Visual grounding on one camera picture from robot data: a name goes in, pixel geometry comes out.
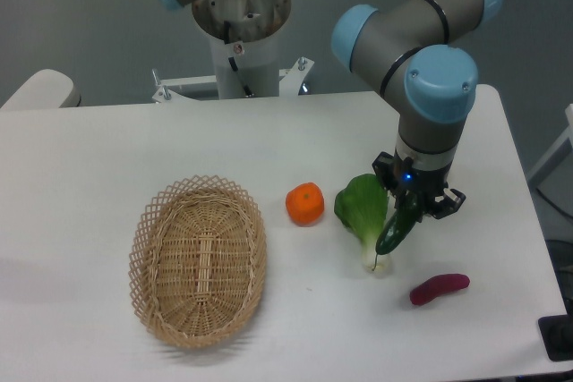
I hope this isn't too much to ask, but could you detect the orange tangerine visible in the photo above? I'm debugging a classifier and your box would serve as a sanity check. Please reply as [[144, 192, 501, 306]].
[[285, 183, 325, 225]]

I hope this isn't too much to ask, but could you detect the white frame at right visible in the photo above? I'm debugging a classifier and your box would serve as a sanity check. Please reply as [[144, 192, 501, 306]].
[[526, 104, 572, 190]]

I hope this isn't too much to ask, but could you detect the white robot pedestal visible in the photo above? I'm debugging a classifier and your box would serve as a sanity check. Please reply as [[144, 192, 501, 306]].
[[150, 0, 314, 105]]

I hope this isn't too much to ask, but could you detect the black device at table edge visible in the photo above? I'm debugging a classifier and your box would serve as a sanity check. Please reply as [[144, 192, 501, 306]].
[[538, 315, 572, 362]]

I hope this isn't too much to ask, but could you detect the white chair armrest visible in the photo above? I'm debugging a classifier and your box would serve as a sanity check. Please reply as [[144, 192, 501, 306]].
[[1, 69, 81, 112]]

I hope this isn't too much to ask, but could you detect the purple sweet potato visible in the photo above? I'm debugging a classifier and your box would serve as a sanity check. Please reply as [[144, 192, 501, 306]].
[[409, 274, 470, 306]]

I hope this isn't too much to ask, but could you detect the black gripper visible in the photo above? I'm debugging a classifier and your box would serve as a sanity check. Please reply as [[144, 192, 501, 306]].
[[372, 152, 466, 223]]

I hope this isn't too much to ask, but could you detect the green bok choy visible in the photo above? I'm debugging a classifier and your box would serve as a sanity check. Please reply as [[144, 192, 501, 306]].
[[334, 174, 390, 273]]

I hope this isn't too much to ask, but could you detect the woven wicker basket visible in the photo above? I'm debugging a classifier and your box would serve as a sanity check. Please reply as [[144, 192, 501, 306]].
[[128, 175, 267, 349]]

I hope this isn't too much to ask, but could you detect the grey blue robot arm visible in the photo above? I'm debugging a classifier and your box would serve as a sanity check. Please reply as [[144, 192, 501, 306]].
[[160, 0, 503, 219]]

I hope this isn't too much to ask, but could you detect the dark green cucumber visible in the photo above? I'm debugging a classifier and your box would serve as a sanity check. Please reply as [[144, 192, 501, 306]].
[[375, 193, 418, 255]]

